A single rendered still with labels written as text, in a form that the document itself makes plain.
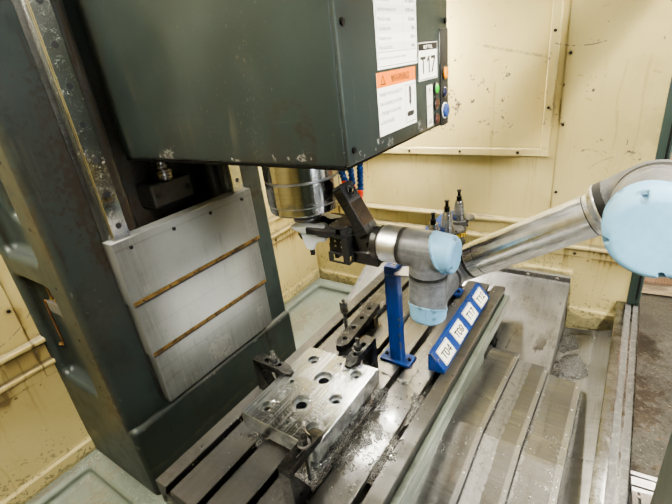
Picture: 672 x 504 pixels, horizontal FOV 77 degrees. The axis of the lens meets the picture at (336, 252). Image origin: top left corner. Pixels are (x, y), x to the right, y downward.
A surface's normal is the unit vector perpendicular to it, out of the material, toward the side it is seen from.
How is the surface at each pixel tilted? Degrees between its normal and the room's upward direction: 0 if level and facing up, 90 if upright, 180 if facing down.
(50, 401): 90
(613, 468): 0
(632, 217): 87
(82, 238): 90
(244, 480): 0
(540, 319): 24
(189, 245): 90
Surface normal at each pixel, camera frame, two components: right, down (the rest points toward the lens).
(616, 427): -0.11, -0.90
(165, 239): 0.83, 0.14
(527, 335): -0.33, -0.66
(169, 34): -0.55, 0.40
